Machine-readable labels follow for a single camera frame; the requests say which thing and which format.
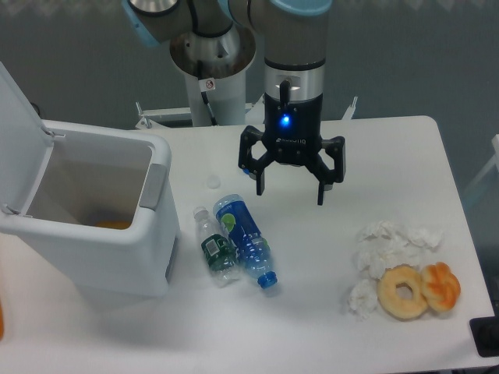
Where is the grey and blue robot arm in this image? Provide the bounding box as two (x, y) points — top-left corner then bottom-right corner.
(122, 1), (346, 194)

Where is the blue label plastic bottle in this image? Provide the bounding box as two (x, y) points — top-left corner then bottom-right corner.
(213, 194), (278, 290)

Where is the green label plastic bottle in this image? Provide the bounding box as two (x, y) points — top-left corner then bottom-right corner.
(193, 206), (240, 287)

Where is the small crumpled white tissue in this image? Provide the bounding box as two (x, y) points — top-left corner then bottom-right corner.
(348, 279), (378, 320)

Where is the large crumpled white tissue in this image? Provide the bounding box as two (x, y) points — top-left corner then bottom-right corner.
(354, 221), (444, 280)

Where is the orange object at left edge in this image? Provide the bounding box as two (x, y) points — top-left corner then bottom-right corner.
(0, 302), (5, 340)

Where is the white bottle cap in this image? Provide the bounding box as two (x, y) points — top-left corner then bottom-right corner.
(206, 175), (221, 189)

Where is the orange object inside bin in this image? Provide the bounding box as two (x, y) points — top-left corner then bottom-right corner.
(95, 221), (131, 230)

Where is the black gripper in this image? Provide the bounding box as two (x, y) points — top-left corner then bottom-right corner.
(238, 90), (347, 206)

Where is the orange glazed bread roll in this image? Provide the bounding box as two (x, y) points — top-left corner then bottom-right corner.
(420, 262), (461, 312)

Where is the white frame at right edge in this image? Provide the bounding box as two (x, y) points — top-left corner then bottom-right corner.
(462, 134), (498, 210)

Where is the white open trash bin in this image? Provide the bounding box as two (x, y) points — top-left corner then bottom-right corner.
(1, 69), (180, 297)

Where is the plain ring donut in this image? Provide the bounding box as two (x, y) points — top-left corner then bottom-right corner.
(377, 266), (428, 320)

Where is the black device at table edge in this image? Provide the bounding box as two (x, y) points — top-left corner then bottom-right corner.
(469, 316), (498, 358)

